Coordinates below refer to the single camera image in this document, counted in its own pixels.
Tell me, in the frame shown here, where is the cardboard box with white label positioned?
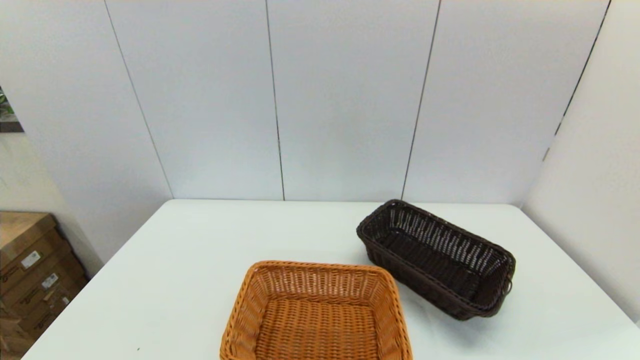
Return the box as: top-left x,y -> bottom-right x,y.
0,245 -> 83,308
0,211 -> 68,288
10,272 -> 91,341

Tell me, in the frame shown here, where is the plain cardboard box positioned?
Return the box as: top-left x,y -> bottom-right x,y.
0,307 -> 36,360

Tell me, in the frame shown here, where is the dark brown wicker basket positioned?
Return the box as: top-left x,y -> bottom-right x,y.
356,199 -> 517,321

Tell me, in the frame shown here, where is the dark framed green picture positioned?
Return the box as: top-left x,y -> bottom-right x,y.
0,87 -> 25,133

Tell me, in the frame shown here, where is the orange wicker basket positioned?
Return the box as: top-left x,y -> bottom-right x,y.
219,260 -> 414,360

